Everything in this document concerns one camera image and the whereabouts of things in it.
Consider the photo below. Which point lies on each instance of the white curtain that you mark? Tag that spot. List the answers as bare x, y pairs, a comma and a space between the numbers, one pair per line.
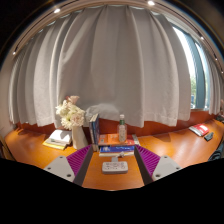
110, 66

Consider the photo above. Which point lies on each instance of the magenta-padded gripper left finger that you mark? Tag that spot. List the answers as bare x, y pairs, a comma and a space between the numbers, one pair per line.
61, 167

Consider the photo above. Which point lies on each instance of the white vase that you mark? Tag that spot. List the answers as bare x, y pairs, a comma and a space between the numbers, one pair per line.
79, 138

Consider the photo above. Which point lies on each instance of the light grey power strip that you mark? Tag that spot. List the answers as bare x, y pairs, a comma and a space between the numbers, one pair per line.
115, 167

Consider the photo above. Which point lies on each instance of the small dark grey object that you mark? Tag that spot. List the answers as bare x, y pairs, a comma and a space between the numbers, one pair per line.
209, 136

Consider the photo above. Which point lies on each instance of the clear green-label drink bottle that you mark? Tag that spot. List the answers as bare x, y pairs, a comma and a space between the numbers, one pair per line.
122, 131

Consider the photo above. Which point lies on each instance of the white flower bouquet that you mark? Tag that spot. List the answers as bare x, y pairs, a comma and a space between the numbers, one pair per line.
70, 115

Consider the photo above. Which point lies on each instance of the flat blue book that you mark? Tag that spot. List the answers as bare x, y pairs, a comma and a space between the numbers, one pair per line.
115, 149

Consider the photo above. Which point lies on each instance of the white and yellow book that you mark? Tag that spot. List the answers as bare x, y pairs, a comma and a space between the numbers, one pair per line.
60, 137

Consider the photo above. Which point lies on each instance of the ceiling spot lights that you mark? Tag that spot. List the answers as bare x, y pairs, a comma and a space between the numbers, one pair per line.
150, 2

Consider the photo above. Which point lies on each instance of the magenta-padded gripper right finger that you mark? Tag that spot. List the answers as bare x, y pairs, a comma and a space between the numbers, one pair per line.
163, 166

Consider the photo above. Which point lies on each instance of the red and white book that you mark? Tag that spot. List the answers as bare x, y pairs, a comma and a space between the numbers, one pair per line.
199, 129

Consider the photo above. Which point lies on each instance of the window with blue frame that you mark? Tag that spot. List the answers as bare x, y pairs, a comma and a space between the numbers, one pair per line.
195, 73

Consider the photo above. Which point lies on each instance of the orange book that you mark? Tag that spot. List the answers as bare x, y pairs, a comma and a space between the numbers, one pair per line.
108, 139

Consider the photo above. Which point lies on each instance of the upright blue book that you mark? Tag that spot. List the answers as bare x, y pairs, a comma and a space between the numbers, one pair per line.
94, 131

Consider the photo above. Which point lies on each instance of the black chair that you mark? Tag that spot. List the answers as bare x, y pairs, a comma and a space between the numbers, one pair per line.
218, 151

